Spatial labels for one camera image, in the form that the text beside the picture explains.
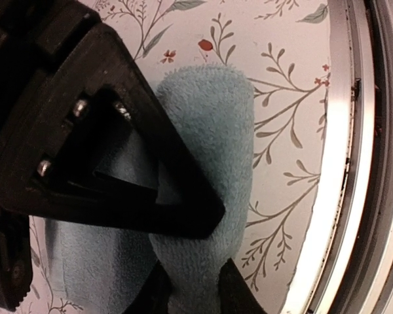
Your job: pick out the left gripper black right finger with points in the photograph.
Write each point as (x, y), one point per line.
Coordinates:
(234, 294)

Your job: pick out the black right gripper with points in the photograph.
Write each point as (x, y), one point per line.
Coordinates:
(36, 37)

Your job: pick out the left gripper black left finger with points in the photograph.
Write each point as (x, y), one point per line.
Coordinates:
(154, 295)

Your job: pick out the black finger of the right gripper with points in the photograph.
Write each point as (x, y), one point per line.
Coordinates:
(111, 156)

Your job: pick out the blue towel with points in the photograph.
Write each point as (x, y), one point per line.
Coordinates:
(104, 269)

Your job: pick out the aluminium front frame rail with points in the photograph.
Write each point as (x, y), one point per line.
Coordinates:
(346, 261)

